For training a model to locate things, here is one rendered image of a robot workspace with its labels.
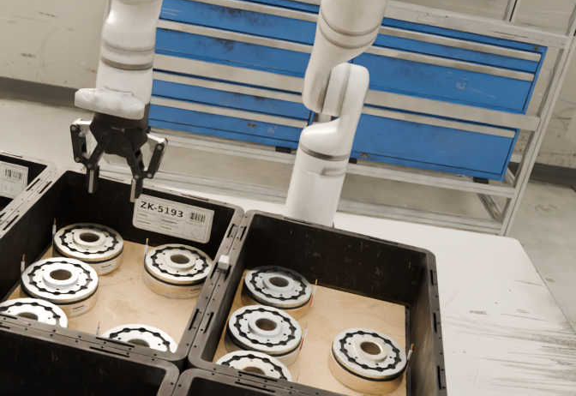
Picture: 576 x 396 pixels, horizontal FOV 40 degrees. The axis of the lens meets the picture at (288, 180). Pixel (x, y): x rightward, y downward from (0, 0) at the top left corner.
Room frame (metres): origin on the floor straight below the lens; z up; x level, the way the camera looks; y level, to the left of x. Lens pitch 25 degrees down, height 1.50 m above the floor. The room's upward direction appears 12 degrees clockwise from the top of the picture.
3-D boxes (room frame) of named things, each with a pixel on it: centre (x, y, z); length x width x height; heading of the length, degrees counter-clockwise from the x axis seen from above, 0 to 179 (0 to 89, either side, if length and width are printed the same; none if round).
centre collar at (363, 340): (0.89, -0.16, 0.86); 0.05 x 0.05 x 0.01
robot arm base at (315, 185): (1.30, -0.05, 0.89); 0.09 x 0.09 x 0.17; 7
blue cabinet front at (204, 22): (2.78, 0.31, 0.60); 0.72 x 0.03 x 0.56; 98
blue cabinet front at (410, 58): (2.89, -0.48, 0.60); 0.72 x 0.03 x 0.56; 98
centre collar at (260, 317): (0.90, -0.01, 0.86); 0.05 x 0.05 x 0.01
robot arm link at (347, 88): (1.30, -0.05, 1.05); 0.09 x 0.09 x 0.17; 0
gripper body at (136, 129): (1.02, 0.25, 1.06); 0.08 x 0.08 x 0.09
